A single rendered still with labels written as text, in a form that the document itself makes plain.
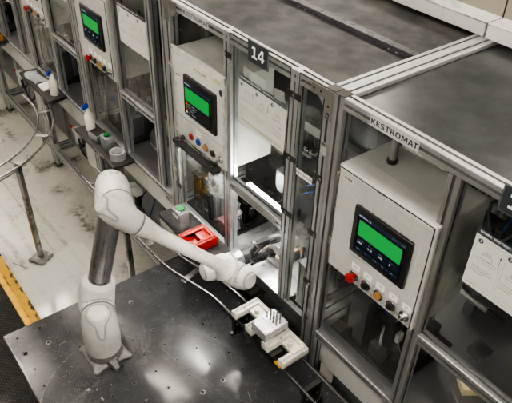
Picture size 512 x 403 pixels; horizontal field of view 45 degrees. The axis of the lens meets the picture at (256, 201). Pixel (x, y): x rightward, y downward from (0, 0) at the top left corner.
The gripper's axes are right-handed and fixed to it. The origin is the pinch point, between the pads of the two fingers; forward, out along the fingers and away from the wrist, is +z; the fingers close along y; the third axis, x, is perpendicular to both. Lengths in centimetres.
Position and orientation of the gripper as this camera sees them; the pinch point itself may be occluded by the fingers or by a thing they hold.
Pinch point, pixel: (274, 245)
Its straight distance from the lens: 293.6
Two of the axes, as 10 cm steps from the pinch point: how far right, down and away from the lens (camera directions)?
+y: 1.2, -8.2, -5.5
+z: 7.9, -2.6, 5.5
